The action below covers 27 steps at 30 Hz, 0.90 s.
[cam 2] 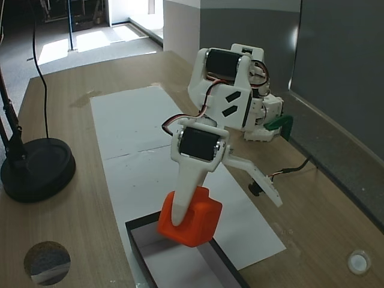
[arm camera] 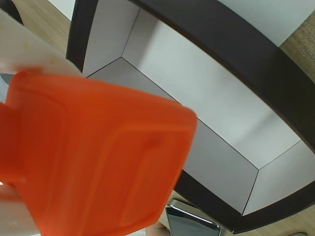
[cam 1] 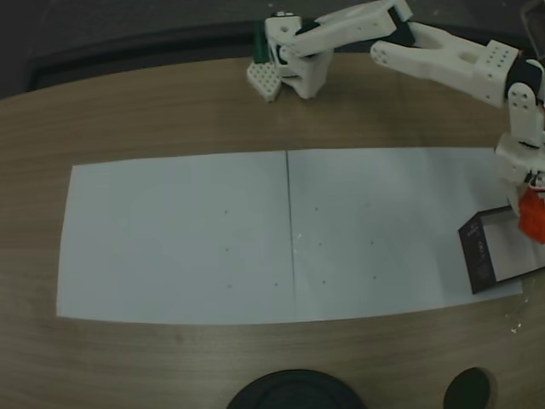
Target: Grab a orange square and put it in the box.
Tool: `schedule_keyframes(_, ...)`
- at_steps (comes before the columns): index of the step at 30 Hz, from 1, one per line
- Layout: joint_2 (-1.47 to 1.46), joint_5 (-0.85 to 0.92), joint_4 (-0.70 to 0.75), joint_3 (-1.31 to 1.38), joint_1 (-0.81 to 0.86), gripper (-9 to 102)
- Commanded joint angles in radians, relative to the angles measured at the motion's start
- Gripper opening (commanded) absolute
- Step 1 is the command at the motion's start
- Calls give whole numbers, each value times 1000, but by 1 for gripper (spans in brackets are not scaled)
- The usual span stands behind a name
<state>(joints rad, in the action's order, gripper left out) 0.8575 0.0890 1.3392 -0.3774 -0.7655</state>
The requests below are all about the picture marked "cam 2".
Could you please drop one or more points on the orange cube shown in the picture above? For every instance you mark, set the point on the orange cube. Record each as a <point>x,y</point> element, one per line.
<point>204,222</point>

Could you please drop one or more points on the black open box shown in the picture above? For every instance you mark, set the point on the black open box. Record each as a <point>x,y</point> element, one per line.
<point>180,264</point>

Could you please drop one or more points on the white paper sheet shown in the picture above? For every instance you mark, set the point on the white paper sheet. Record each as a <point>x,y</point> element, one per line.
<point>144,186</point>
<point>129,120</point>

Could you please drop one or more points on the green table clamp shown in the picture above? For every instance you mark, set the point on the green table clamp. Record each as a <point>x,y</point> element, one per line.
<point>280,122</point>

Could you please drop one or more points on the small white round cap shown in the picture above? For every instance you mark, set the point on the small white round cap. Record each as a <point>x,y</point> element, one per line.
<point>359,261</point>

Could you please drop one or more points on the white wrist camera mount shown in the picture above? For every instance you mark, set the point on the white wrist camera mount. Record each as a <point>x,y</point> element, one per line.
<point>255,174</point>

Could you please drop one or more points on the black round camera stand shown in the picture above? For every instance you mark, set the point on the black round camera stand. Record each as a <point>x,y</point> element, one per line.
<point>39,168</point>

